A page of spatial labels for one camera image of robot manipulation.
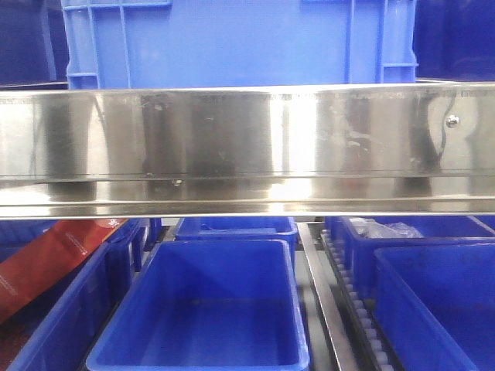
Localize blue bin rear centre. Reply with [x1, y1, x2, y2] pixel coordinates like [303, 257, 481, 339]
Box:
[174, 216, 298, 248]

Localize blue bin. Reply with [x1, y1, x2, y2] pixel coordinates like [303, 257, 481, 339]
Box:
[325, 216, 494, 299]
[374, 243, 494, 370]
[86, 240, 309, 370]
[1, 219, 151, 370]
[174, 216, 298, 248]

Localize blue bin rear right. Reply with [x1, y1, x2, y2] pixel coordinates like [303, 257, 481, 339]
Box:
[325, 216, 494, 299]

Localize clear plastic bag in bin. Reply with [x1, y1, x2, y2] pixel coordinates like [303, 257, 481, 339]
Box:
[350, 217, 423, 239]

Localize blue bin front centre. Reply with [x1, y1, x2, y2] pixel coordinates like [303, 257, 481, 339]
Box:
[86, 240, 309, 370]

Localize stainless steel shelf beam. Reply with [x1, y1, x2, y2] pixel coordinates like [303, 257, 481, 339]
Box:
[1, 82, 494, 219]

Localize blue bin front right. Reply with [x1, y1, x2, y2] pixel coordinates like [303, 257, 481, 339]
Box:
[374, 243, 494, 370]

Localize blue bin front left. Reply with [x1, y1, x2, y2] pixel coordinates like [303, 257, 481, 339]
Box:
[1, 219, 151, 370]

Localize large light blue crate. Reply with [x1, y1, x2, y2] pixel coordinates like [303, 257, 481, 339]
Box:
[62, 0, 417, 89]

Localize red cardboard package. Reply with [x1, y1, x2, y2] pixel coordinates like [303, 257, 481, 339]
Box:
[1, 218, 127, 322]

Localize dark blue crate upper right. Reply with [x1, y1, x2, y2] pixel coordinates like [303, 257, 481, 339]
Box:
[413, 0, 494, 81]

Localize dark blue crate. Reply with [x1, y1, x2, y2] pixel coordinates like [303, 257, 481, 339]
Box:
[413, 0, 494, 81]
[1, 1, 69, 85]

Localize dark blue crate upper left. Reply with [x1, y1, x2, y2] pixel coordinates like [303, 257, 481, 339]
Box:
[1, 1, 69, 85]

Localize steel roller track rail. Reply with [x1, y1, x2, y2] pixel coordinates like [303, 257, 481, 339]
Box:
[298, 223, 359, 370]

